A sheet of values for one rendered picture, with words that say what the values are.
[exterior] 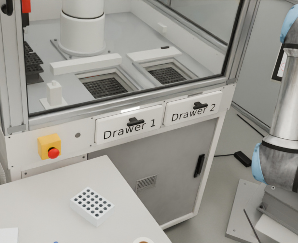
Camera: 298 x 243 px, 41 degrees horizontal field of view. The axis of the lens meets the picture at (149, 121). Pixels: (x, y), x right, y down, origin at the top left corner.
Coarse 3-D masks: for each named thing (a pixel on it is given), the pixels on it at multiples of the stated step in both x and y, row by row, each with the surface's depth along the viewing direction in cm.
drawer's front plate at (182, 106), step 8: (200, 96) 168; (208, 96) 170; (216, 96) 172; (168, 104) 160; (176, 104) 161; (184, 104) 164; (192, 104) 167; (208, 104) 173; (216, 104) 175; (168, 112) 162; (176, 112) 164; (184, 112) 167; (200, 112) 173; (208, 112) 176; (216, 112) 179; (168, 120) 164; (176, 120) 167; (184, 120) 170
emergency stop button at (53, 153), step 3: (51, 150) 133; (54, 150) 134; (57, 150) 134; (48, 153) 134; (51, 153) 133; (54, 153) 134; (57, 153) 135; (48, 156) 134; (51, 156) 134; (54, 156) 134; (57, 156) 135
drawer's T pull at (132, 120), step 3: (129, 120) 151; (132, 120) 150; (135, 120) 151; (138, 120) 151; (141, 120) 151; (129, 123) 148; (132, 123) 149; (135, 123) 150; (138, 123) 150; (129, 126) 149
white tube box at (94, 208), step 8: (80, 192) 132; (88, 192) 133; (96, 192) 133; (72, 200) 129; (80, 200) 129; (88, 200) 130; (96, 200) 130; (104, 200) 131; (72, 208) 131; (80, 208) 127; (88, 208) 128; (96, 208) 128; (104, 208) 129; (112, 208) 129; (88, 216) 126; (96, 216) 127; (104, 216) 127; (96, 224) 125
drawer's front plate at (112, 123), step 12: (144, 108) 155; (156, 108) 156; (96, 120) 145; (108, 120) 146; (120, 120) 149; (144, 120) 156; (156, 120) 160; (96, 132) 147; (108, 132) 150; (132, 132) 157; (144, 132) 161
